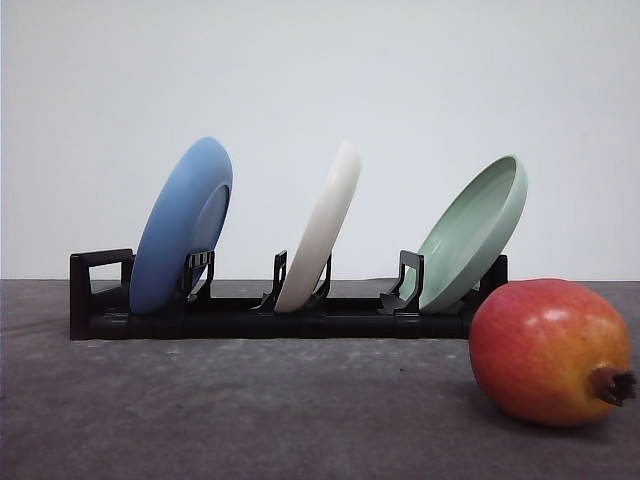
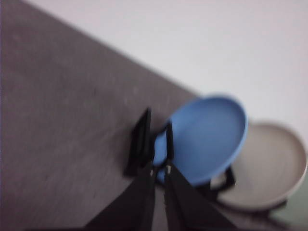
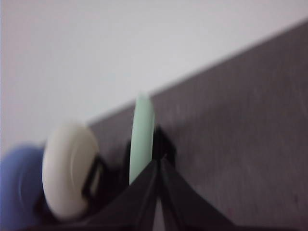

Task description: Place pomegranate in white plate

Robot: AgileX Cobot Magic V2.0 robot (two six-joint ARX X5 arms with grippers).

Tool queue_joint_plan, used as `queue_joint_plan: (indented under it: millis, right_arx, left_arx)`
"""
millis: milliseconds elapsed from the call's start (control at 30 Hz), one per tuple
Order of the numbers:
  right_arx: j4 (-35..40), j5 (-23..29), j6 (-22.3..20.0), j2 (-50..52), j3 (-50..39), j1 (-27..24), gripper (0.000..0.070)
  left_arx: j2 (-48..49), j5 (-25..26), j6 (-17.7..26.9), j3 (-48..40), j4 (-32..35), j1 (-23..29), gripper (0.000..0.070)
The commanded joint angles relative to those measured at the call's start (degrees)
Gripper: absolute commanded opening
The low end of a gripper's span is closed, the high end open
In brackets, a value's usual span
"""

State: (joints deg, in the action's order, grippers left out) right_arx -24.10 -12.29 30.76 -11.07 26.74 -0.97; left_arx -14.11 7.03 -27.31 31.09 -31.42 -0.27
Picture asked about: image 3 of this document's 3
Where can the mint green plate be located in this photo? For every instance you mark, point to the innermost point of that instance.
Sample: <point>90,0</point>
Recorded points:
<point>142,136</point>

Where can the white plate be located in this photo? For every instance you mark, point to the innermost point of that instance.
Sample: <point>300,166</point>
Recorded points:
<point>68,153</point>

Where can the blue plate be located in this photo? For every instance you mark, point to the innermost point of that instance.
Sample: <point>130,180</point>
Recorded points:
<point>21,172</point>

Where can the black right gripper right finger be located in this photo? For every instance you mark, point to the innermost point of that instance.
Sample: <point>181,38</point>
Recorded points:
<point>183,208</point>

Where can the black dish rack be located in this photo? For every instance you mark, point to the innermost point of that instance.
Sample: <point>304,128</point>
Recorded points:
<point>107,172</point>

